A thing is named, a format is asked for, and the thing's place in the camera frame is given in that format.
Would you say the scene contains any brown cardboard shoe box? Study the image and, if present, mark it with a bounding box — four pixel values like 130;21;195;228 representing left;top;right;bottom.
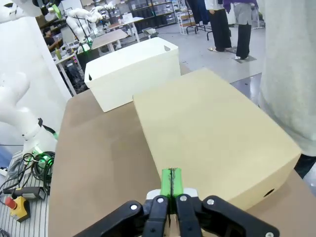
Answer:
132;68;302;211

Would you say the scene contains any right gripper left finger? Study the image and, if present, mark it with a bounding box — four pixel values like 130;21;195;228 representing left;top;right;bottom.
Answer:
74;167;172;237

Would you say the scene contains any striped grey mat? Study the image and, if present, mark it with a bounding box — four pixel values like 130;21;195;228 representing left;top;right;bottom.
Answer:
0;150;50;237

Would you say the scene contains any person in purple top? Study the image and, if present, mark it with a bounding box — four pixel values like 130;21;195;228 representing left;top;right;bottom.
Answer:
223;0;259;60

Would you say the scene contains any grey handheld enabling switch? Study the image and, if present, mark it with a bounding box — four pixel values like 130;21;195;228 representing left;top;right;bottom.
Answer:
2;186;47;200

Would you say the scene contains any brown top desk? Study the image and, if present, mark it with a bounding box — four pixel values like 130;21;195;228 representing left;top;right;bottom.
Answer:
90;29;129;54

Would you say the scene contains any person in white top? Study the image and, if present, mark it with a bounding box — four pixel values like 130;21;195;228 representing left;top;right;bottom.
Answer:
204;0;233;52

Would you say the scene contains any white storage box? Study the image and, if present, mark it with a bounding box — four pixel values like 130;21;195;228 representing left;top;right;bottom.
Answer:
84;37;180;113

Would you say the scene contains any seated person in black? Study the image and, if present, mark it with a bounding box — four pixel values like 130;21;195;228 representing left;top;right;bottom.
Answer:
43;27;58;52

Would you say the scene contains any yellow emergency stop button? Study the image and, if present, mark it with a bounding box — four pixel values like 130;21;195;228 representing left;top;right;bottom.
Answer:
5;196;31;221

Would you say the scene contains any black cable bundle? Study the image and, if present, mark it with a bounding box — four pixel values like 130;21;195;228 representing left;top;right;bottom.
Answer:
0;150;56;198

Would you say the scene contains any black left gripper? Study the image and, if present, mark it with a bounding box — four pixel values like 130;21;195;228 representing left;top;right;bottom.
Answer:
31;0;62;18

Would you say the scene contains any white wire rack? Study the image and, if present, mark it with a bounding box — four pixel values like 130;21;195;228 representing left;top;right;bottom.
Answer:
176;13;198;35

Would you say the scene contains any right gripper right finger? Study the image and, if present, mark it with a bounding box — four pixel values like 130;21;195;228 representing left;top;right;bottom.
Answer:
171;167;281;237

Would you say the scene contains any background storage shelving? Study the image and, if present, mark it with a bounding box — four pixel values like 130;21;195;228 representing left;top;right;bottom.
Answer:
81;0;178;28

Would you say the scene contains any white top desk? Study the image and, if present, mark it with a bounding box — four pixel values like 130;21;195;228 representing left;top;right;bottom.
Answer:
108;16;144;44

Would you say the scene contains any person in grey sweatshirt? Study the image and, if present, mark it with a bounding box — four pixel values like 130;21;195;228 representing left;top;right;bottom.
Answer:
258;0;316;178

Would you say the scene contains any cluttered white frame desk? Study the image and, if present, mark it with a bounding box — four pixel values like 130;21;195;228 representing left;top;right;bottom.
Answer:
55;50;80;97

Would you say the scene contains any black floor rack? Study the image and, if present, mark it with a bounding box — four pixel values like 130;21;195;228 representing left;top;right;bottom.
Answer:
186;23;213;41

